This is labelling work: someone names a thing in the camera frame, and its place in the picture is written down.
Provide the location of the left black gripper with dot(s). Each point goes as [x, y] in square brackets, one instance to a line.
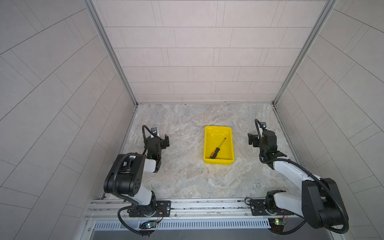
[161, 142]

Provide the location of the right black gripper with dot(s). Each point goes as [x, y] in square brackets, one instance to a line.
[255, 137]

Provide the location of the orange black handled screwdriver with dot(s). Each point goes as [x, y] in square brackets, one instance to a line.
[216, 151]

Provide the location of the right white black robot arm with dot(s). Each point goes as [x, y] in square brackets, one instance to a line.
[320, 204]

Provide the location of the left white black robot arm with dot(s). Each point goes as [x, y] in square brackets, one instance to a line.
[126, 175]

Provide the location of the yellow plastic bin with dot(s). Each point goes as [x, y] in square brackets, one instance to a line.
[214, 135]

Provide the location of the left green circuit board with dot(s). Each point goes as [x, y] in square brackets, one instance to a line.
[149, 225]

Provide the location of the green circuit board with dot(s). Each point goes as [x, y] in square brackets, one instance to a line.
[149, 225]
[277, 226]

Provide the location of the right green circuit board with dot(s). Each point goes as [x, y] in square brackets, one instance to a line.
[277, 226]

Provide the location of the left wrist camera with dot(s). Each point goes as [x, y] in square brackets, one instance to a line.
[155, 131]

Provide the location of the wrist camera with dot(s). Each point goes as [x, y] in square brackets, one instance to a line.
[155, 131]
[263, 125]

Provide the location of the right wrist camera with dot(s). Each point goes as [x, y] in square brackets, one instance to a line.
[263, 125]

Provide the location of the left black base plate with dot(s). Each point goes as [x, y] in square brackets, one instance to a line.
[154, 210]

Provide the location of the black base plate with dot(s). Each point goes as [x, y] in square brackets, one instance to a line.
[154, 210]
[259, 208]

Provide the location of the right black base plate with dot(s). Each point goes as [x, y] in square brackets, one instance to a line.
[259, 208]

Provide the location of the aluminium mounting rail frame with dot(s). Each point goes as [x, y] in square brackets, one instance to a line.
[185, 214]

